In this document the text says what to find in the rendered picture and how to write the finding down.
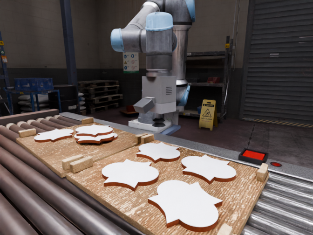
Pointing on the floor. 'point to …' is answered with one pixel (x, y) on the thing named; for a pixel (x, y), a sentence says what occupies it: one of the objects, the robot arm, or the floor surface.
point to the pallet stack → (99, 94)
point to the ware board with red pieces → (130, 111)
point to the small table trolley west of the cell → (30, 97)
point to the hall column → (69, 44)
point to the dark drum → (64, 98)
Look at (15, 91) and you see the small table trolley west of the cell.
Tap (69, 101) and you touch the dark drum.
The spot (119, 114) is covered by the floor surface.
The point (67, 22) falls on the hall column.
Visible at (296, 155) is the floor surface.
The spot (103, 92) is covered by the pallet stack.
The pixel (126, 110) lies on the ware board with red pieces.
